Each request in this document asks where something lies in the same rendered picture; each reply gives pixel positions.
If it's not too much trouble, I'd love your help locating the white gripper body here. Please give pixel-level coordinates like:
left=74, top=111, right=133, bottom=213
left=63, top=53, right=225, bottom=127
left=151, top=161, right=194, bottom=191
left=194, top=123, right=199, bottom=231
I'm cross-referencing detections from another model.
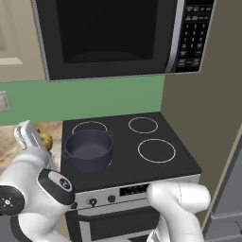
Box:
left=13, top=119, right=43, bottom=151

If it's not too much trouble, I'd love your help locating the black oven door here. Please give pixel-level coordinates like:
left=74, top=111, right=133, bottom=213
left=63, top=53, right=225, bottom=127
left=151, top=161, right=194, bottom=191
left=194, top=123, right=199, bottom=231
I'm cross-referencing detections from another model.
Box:
left=64, top=205, right=165, bottom=242

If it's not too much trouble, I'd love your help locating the black stove hob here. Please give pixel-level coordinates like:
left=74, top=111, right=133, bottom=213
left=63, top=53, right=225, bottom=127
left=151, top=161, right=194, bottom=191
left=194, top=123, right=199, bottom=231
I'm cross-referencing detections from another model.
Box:
left=60, top=111, right=203, bottom=194

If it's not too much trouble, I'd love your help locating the silver oven door handle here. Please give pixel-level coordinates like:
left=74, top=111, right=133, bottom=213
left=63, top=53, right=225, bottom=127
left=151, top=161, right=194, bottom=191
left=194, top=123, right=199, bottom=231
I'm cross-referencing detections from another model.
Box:
left=77, top=206, right=159, bottom=223

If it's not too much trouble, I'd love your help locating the grey wall socket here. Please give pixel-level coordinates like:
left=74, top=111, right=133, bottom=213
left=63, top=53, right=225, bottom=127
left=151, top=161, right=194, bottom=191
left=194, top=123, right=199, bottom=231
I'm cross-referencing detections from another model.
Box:
left=0, top=91, right=13, bottom=112

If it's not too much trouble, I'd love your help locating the beige wall cupboard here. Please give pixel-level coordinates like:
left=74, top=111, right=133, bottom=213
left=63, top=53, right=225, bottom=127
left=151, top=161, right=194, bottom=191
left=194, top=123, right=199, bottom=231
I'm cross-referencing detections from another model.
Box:
left=0, top=0, right=47, bottom=84

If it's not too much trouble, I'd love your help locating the dark blue pot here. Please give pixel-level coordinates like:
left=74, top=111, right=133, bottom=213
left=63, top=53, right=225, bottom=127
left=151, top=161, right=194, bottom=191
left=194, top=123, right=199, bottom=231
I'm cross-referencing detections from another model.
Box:
left=61, top=129, right=114, bottom=174

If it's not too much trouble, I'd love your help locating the grey tall cabinet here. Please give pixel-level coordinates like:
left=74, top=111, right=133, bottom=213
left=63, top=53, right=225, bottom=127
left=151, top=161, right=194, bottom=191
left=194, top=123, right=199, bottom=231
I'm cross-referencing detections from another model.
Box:
left=201, top=123, right=242, bottom=242

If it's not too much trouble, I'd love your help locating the yellow squash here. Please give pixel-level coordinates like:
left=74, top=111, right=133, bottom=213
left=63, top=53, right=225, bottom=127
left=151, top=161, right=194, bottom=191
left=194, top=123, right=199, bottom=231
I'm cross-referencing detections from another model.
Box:
left=38, top=132, right=54, bottom=151

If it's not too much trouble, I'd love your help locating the black microwave oven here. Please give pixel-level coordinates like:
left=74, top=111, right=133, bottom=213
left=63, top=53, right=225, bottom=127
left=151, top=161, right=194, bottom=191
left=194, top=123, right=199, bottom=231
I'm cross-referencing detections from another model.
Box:
left=30, top=0, right=217, bottom=82

